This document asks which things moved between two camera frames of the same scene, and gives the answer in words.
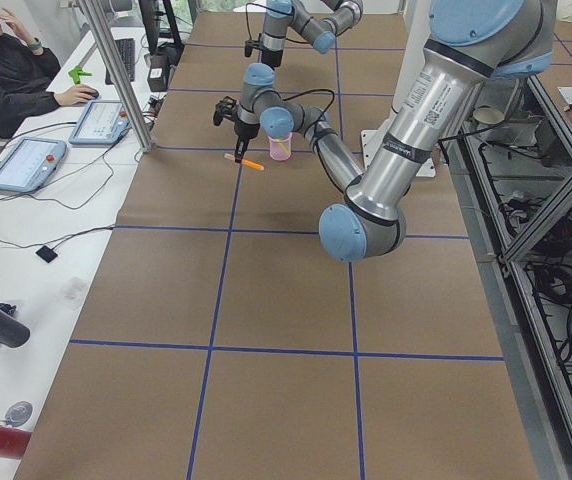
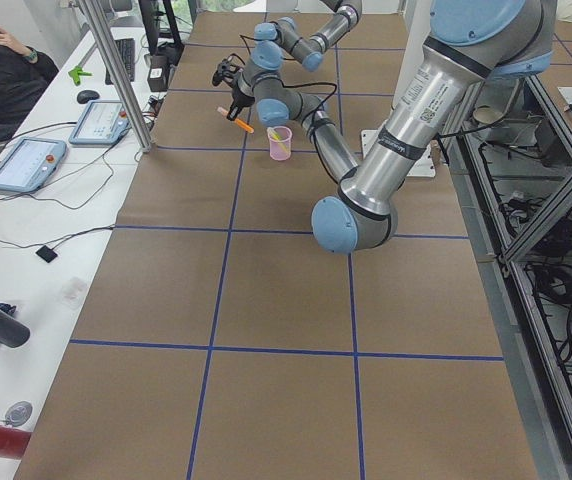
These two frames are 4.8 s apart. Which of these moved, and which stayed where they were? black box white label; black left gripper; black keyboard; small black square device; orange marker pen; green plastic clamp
Moved: orange marker pen; black left gripper
Stayed: green plastic clamp; black keyboard; black box white label; small black square device
